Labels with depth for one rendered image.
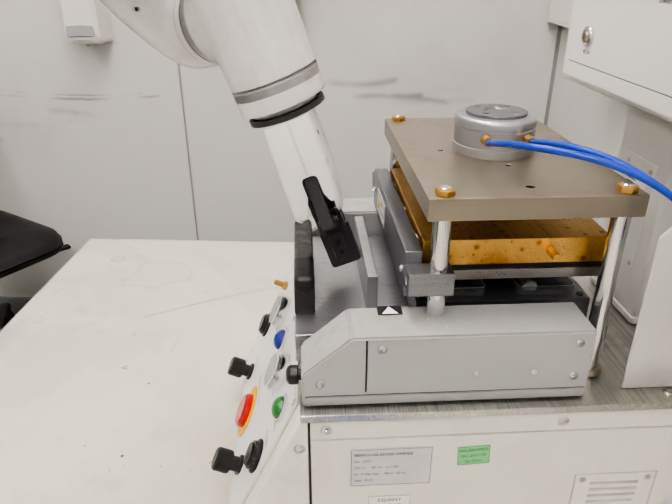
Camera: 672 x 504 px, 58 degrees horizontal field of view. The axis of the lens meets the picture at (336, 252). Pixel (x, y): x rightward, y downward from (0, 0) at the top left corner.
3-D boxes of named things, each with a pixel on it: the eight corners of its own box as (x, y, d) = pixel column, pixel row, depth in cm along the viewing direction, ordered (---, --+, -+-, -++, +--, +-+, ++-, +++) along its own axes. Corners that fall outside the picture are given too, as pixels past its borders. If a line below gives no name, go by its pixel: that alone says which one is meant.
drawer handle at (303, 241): (312, 248, 72) (311, 217, 70) (315, 314, 58) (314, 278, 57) (295, 248, 72) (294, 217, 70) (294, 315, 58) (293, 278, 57)
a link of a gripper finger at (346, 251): (310, 211, 62) (332, 265, 64) (311, 223, 59) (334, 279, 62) (340, 200, 61) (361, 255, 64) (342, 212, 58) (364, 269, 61)
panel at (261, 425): (247, 361, 87) (298, 255, 80) (225, 539, 61) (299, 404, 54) (234, 356, 87) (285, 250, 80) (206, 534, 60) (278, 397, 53)
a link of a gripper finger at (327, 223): (293, 148, 56) (306, 170, 62) (316, 223, 54) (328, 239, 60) (305, 144, 56) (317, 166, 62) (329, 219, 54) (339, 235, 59)
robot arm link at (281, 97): (236, 83, 60) (248, 111, 62) (227, 101, 52) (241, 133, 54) (314, 52, 59) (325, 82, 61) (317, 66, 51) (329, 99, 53)
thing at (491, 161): (571, 186, 77) (590, 82, 71) (726, 315, 49) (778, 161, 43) (382, 190, 76) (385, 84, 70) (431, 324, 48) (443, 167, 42)
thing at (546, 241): (527, 197, 74) (539, 119, 69) (612, 284, 54) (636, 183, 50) (387, 199, 73) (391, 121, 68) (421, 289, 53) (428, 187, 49)
